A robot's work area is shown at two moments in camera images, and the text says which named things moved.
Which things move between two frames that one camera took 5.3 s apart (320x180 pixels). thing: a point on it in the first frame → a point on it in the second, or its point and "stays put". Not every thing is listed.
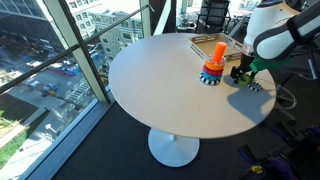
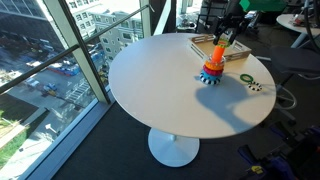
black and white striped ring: [255, 86] stays put
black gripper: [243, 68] → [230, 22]
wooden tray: [204, 43] stays put
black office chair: [214, 17] stays put
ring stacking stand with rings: [212, 69] stays put
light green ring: [244, 79] → [225, 45]
